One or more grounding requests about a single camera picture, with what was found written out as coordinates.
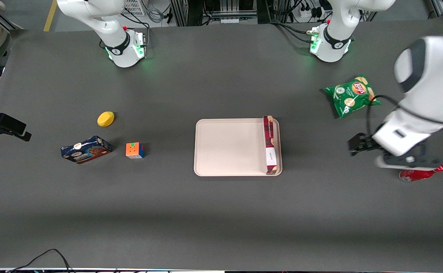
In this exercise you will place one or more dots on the beige plastic tray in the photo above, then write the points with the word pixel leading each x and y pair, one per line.
pixel 229 148

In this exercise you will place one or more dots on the green chips bag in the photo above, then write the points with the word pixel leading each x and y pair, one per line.
pixel 352 96

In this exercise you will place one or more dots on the red tartan cookie box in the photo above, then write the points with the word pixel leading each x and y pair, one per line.
pixel 270 144

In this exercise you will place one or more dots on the colourful puzzle cube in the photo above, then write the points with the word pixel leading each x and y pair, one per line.
pixel 134 151

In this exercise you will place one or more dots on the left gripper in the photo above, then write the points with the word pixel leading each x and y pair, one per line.
pixel 366 144

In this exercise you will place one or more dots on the blue cookie box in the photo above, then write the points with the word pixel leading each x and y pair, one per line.
pixel 87 150

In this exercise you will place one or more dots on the aluminium equipment rack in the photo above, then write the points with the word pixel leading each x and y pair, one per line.
pixel 214 11

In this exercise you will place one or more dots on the white perforated box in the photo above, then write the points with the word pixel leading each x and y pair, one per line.
pixel 134 7

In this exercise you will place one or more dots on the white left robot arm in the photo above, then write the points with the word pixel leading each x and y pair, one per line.
pixel 434 76

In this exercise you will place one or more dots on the yellow lemon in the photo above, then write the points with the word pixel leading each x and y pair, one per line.
pixel 106 119

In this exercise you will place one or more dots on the white power strip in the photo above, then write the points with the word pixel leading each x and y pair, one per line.
pixel 305 13

